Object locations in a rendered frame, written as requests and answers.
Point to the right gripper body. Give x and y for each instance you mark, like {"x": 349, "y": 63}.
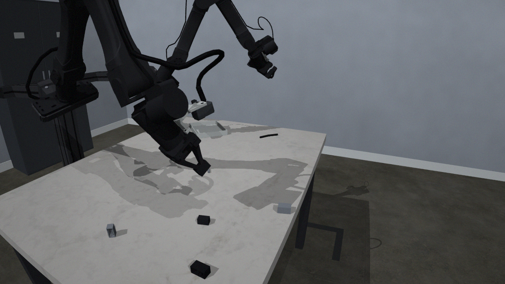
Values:
{"x": 175, "y": 137}

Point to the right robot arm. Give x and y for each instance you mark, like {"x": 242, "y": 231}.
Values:
{"x": 128, "y": 75}

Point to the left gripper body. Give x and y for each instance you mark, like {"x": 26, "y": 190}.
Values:
{"x": 263, "y": 66}

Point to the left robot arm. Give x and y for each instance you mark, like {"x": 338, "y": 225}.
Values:
{"x": 200, "y": 7}

